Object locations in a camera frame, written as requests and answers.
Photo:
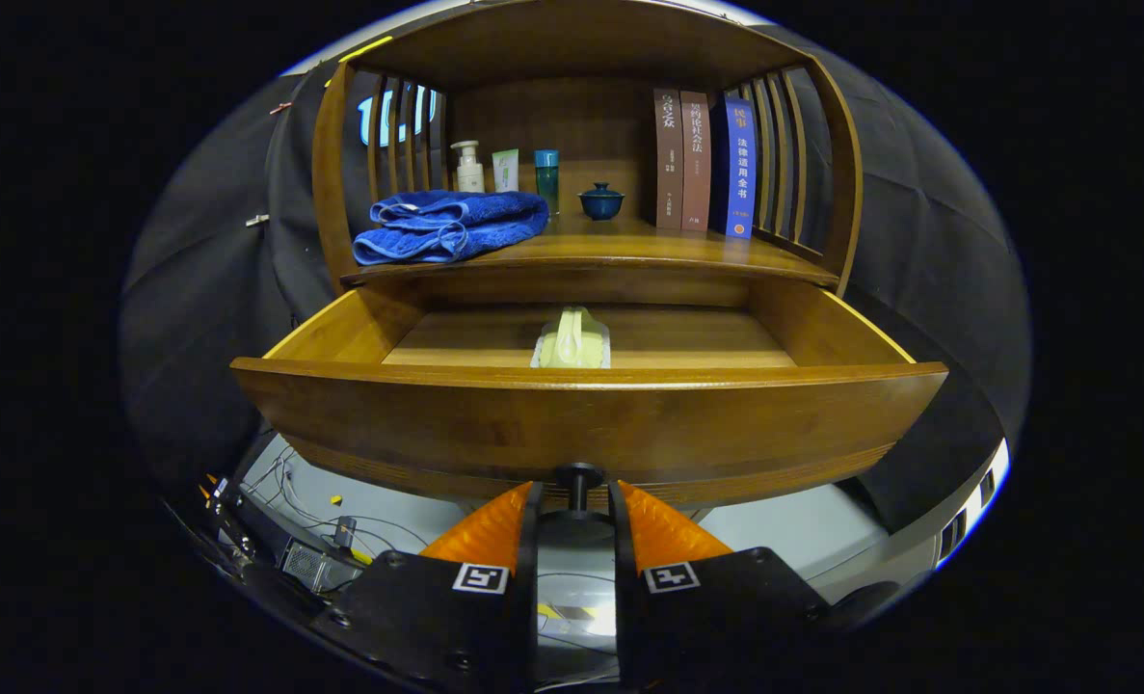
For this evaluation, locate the wooden cabinet with slatted hutch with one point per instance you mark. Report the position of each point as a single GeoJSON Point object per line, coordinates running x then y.
{"type": "Point", "coordinates": [572, 39]}

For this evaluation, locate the white pump bottle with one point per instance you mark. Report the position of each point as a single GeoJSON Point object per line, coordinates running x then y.
{"type": "Point", "coordinates": [468, 172]}

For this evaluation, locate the teal bottle with blue cap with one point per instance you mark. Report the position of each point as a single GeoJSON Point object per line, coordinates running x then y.
{"type": "Point", "coordinates": [546, 178]}

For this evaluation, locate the white and green tube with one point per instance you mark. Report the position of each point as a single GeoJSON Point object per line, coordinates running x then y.
{"type": "Point", "coordinates": [505, 171]}

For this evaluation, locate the dark blue lidded bowl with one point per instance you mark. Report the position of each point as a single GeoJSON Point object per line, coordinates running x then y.
{"type": "Point", "coordinates": [600, 203]}

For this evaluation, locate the dark brown book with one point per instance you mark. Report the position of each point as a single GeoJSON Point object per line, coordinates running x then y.
{"type": "Point", "coordinates": [668, 159]}

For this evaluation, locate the reddish brown book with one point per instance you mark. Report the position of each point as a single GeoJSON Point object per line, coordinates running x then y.
{"type": "Point", "coordinates": [696, 159]}

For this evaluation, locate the wooden countertop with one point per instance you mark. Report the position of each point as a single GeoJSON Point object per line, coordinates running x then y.
{"type": "Point", "coordinates": [620, 241]}

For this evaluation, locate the wooden drawer with black knob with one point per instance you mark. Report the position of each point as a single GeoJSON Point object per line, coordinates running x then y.
{"type": "Point", "coordinates": [581, 424]}

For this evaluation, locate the blue book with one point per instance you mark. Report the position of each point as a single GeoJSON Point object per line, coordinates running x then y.
{"type": "Point", "coordinates": [740, 164]}

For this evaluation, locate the silver electronics box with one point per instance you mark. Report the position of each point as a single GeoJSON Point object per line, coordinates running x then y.
{"type": "Point", "coordinates": [309, 566]}

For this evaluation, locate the folded blue towel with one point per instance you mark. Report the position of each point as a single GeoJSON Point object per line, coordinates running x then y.
{"type": "Point", "coordinates": [446, 226]}

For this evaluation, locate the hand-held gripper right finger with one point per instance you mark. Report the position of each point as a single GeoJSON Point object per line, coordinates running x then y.
{"type": "Point", "coordinates": [625, 602]}

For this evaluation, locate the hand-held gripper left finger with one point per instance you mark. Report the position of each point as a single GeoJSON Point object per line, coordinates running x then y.
{"type": "Point", "coordinates": [529, 602]}

